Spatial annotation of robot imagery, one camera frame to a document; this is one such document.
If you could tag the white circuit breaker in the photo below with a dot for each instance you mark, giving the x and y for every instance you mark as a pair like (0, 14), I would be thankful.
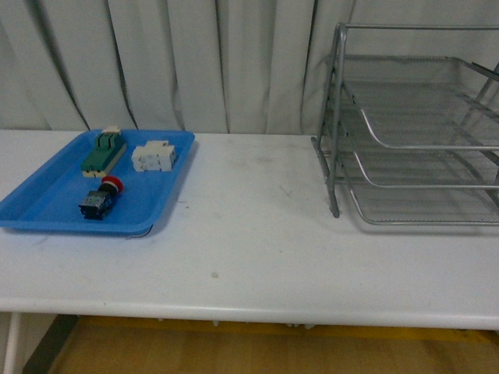
(155, 155)

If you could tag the green knife switch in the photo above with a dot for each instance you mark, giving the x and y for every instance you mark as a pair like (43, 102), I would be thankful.
(109, 146)

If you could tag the red emergency stop button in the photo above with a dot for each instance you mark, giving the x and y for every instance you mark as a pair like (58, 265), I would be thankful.
(97, 204)

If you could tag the blue plastic tray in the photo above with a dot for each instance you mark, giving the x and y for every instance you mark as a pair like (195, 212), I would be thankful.
(48, 200)

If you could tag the white table leg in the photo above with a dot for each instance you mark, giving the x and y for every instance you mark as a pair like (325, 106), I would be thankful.
(11, 361)

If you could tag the white curtain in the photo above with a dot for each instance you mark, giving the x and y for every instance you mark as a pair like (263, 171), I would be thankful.
(202, 66)

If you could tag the silver mesh tray rack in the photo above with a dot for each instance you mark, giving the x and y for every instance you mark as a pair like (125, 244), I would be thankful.
(414, 138)

